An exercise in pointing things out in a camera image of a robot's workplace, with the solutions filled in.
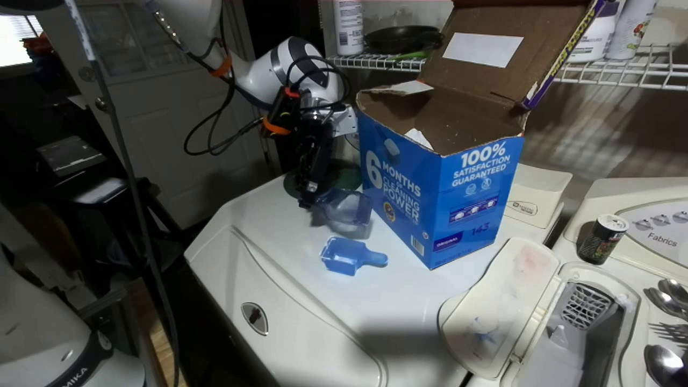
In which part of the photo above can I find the thick grey hanging cable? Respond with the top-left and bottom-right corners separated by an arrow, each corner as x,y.
63,0 -> 181,387

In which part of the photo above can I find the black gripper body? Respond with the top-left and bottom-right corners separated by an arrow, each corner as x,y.
287,105 -> 340,160

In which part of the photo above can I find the wooden platform board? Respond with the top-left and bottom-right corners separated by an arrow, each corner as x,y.
128,277 -> 188,387

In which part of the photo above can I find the metal spoon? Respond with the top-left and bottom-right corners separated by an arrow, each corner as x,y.
641,286 -> 688,322
656,276 -> 688,303
641,342 -> 688,387

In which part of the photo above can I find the dark jar with white lid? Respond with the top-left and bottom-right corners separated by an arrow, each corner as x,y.
574,210 -> 632,267

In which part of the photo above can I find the tall white bottle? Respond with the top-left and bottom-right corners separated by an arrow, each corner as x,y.
331,0 -> 366,56

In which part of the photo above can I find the orange cable strap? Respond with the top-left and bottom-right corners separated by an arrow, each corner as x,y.
212,55 -> 237,83
257,114 -> 295,141

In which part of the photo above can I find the blue detergent cardboard box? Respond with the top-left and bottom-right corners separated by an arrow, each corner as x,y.
352,0 -> 600,274

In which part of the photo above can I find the bright window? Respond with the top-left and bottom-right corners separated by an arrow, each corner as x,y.
0,8 -> 42,71

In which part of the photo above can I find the metal fork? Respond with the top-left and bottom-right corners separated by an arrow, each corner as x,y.
646,320 -> 688,347

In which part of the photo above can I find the grey panel door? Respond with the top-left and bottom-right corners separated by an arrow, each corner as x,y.
26,0 -> 284,232

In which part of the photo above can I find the white printed bottle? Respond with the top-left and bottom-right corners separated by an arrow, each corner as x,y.
603,0 -> 660,62

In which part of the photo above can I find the brown cardboard box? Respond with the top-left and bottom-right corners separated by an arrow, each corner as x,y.
336,42 -> 688,94

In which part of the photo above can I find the white plastic lint lid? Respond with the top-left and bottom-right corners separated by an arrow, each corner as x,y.
437,236 -> 563,380

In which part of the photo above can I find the grey lint filter screen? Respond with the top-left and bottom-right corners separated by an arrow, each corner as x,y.
511,277 -> 641,387

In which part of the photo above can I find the black frying pan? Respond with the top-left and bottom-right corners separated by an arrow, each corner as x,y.
362,23 -> 444,59

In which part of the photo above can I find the white dryer machine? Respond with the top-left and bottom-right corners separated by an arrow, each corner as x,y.
437,174 -> 688,387

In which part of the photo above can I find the dark grey box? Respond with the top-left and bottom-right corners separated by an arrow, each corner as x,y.
37,135 -> 108,181

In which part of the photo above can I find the blue plastic scoop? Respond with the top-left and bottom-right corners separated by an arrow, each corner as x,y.
319,234 -> 391,280

